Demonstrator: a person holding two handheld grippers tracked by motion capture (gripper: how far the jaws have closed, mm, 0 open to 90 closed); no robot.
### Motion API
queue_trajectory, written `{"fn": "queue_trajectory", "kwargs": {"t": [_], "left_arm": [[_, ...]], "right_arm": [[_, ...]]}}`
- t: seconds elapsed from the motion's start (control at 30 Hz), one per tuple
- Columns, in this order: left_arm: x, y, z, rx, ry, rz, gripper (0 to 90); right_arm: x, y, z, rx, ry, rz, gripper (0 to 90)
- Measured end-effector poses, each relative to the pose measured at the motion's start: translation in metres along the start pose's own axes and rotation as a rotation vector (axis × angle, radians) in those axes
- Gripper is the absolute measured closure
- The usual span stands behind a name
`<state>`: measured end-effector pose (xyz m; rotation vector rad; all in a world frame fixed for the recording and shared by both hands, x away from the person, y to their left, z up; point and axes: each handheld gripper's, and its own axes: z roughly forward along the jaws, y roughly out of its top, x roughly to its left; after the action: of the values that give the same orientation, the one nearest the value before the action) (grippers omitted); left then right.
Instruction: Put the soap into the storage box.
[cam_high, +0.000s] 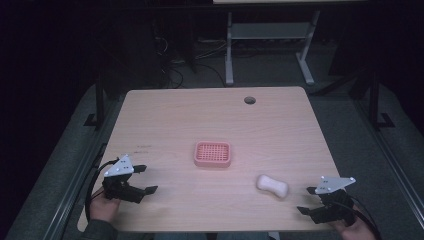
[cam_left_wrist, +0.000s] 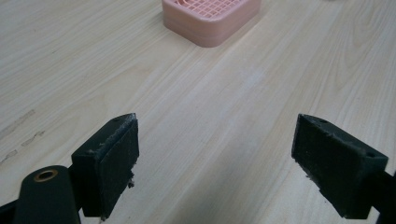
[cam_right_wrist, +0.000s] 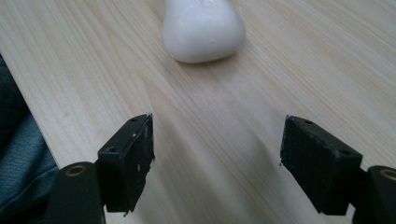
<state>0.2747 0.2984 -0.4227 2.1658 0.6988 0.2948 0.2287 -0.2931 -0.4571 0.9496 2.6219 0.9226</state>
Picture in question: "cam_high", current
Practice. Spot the white metal desk frame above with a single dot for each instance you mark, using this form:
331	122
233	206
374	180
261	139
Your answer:
270	30

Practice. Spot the black metal stand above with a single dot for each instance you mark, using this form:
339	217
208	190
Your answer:
375	100
99	103

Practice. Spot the person's right hand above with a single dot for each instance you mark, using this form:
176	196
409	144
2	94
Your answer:
353	231

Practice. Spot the white soap bar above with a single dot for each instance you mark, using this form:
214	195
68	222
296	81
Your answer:
272	186

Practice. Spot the person's left hand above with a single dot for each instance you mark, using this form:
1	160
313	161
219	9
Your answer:
103	206

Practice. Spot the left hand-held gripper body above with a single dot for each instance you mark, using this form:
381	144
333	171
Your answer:
120	190

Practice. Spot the grey metal floor rail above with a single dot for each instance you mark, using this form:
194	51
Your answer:
75	180
390	156

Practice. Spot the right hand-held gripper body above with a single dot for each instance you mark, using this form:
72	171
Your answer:
333	206

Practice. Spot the pink soap dish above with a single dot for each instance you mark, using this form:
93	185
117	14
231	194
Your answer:
212	154

